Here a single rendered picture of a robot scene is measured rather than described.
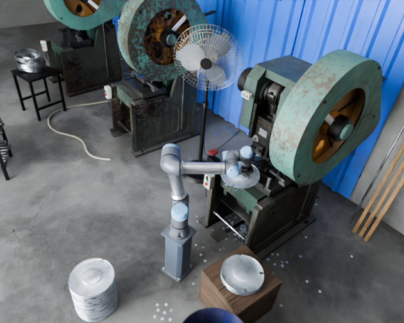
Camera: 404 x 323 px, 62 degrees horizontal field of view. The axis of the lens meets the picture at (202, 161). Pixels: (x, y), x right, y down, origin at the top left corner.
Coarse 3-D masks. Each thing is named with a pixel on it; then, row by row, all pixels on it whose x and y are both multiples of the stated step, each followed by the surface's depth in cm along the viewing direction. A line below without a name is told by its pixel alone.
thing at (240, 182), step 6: (222, 174) 246; (240, 174) 246; (252, 174) 247; (258, 174) 247; (228, 180) 241; (234, 180) 242; (240, 180) 242; (246, 180) 242; (252, 180) 243; (258, 180) 243; (234, 186) 236; (240, 186) 237; (246, 186) 238
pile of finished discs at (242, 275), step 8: (232, 256) 237; (240, 256) 238; (248, 256) 238; (224, 264) 231; (232, 264) 232; (240, 264) 232; (248, 264) 233; (256, 264) 233; (224, 272) 227; (232, 272) 226; (240, 272) 226; (248, 272) 227; (256, 272) 228; (224, 280) 221; (232, 280) 222; (240, 280) 222; (248, 280) 223; (256, 280) 223; (232, 288) 217; (240, 288) 217; (248, 288) 218; (256, 288) 218
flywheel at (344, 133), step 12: (348, 96) 205; (360, 96) 212; (336, 108) 202; (348, 108) 214; (360, 108) 218; (324, 120) 199; (336, 120) 196; (348, 120) 195; (324, 132) 202; (336, 132) 195; (348, 132) 198; (324, 144) 220; (336, 144) 228; (312, 156) 218; (324, 156) 226
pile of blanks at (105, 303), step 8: (112, 288) 225; (72, 296) 220; (96, 296) 215; (104, 296) 219; (112, 296) 230; (80, 304) 220; (88, 304) 218; (96, 304) 220; (104, 304) 225; (112, 304) 233; (80, 312) 228; (88, 312) 224; (96, 312) 225; (104, 312) 229; (112, 312) 238; (88, 320) 231; (96, 320) 231
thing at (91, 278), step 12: (84, 264) 231; (96, 264) 232; (108, 264) 232; (72, 276) 223; (84, 276) 223; (96, 276) 224; (108, 276) 225; (72, 288) 216; (84, 288) 217; (96, 288) 218
